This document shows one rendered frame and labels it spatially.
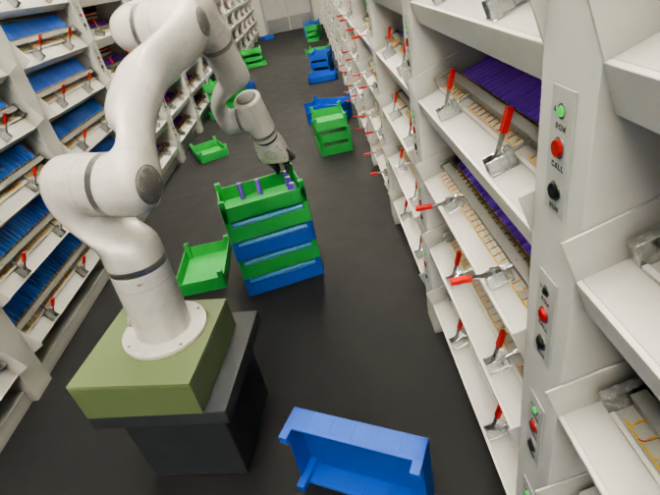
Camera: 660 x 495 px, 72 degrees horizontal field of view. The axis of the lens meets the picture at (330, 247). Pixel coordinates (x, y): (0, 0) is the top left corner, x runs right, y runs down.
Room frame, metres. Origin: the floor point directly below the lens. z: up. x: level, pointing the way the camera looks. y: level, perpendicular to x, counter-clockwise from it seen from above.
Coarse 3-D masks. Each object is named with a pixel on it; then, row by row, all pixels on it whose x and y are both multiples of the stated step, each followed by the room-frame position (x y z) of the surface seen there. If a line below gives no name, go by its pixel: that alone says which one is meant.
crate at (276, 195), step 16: (272, 176) 1.65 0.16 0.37; (224, 192) 1.62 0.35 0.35; (256, 192) 1.63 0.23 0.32; (272, 192) 1.60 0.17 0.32; (288, 192) 1.46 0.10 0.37; (304, 192) 1.47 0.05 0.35; (224, 208) 1.42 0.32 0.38; (240, 208) 1.43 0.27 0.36; (256, 208) 1.44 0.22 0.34; (272, 208) 1.45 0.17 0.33
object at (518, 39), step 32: (416, 0) 1.00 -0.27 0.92; (448, 0) 0.83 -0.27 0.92; (480, 0) 0.70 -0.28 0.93; (512, 0) 0.57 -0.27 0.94; (544, 0) 0.43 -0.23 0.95; (448, 32) 0.79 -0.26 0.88; (480, 32) 0.61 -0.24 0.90; (512, 32) 0.50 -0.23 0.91; (544, 32) 0.43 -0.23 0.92; (512, 64) 0.53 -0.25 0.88
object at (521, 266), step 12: (444, 168) 0.99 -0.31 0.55; (444, 180) 0.96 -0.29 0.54; (456, 180) 0.91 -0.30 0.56; (468, 192) 0.84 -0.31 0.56; (468, 204) 0.82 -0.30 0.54; (480, 204) 0.78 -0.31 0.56; (468, 216) 0.78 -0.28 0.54; (480, 216) 0.74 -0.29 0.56; (492, 228) 0.69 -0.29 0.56; (492, 240) 0.67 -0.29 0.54; (504, 240) 0.64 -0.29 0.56; (504, 252) 0.62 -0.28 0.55; (516, 252) 0.60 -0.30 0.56; (516, 264) 0.57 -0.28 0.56; (528, 276) 0.54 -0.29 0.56
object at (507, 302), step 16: (432, 160) 1.03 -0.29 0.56; (448, 160) 1.01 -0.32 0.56; (432, 176) 1.03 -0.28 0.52; (432, 192) 0.96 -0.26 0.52; (448, 192) 0.92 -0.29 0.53; (464, 208) 0.83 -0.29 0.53; (448, 224) 0.81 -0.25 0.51; (464, 224) 0.78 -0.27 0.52; (464, 240) 0.73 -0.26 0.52; (480, 240) 0.71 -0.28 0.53; (512, 240) 0.66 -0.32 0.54; (480, 256) 0.66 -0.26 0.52; (496, 256) 0.64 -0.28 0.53; (480, 272) 0.62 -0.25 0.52; (512, 288) 0.56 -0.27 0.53; (496, 304) 0.54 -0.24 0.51; (512, 304) 0.52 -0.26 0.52; (512, 320) 0.50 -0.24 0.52; (512, 336) 0.47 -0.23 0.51
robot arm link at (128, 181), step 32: (160, 0) 1.11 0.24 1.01; (192, 0) 1.11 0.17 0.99; (160, 32) 1.03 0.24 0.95; (192, 32) 1.05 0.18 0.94; (128, 64) 0.99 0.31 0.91; (160, 64) 1.01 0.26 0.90; (128, 96) 0.93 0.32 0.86; (160, 96) 0.98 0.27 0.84; (128, 128) 0.86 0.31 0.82; (96, 160) 0.81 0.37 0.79; (128, 160) 0.79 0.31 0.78; (96, 192) 0.77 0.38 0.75; (128, 192) 0.76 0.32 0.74; (160, 192) 0.81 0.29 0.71
